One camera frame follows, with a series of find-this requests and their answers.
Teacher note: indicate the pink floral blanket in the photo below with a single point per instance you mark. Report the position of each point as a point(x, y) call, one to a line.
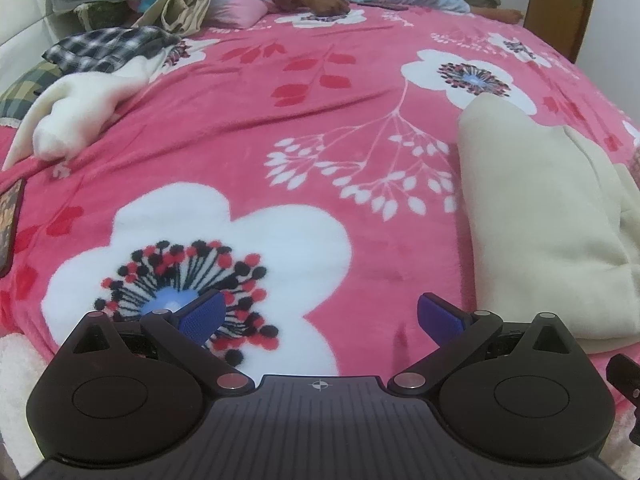
point(310, 150)

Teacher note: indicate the pink patterned pillow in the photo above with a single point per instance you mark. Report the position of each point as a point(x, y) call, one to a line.
point(235, 2)

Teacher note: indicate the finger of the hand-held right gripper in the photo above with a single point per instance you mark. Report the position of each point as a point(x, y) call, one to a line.
point(622, 372)

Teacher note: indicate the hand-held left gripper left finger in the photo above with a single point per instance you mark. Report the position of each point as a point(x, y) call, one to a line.
point(202, 315)

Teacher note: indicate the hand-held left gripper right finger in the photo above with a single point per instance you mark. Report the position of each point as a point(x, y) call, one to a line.
point(440, 317)

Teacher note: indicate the cream fleece garment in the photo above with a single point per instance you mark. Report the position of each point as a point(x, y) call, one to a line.
point(530, 220)

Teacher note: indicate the green plaid pillow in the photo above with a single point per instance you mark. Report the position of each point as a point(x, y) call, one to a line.
point(27, 87)

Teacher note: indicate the dark plaid cloth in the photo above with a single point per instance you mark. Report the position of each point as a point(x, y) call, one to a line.
point(107, 45)

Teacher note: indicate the white padded headboard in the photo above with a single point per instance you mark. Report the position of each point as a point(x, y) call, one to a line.
point(22, 25)

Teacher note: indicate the white fleece cloth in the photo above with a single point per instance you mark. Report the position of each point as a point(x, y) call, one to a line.
point(80, 105)

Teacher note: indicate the white fluffy cloth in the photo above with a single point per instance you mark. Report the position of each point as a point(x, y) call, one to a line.
point(20, 390)

